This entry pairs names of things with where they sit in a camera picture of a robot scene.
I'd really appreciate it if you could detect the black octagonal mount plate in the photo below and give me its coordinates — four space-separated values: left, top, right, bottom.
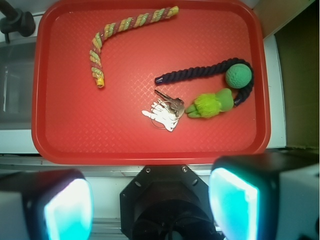
119 165 224 240

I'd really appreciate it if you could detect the white hand-shaped keychain tag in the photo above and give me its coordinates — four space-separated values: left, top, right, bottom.
141 98 179 132

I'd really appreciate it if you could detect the multicolour twisted rope toy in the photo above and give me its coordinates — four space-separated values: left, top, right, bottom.
89 6 180 89

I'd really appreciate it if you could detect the silver key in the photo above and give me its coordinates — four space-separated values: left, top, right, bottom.
154 89 185 119

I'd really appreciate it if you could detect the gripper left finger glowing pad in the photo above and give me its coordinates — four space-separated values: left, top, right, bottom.
0 169 94 240

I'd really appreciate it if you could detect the dark navy twisted rope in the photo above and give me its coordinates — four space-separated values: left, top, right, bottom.
154 57 255 108

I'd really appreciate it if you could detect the green furry animal toy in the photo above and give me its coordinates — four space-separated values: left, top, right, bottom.
185 88 234 119

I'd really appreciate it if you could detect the clear plastic bin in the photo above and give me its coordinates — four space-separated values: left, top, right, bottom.
0 42 36 130

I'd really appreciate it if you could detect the green textured rubber ball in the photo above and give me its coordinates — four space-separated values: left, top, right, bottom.
225 63 252 89

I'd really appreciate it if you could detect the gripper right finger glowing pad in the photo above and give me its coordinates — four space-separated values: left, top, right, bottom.
208 151 320 240

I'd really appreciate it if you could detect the red plastic tray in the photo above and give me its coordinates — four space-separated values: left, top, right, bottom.
31 0 271 165

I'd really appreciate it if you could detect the black knob clamp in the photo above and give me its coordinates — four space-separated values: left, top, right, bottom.
0 0 36 44

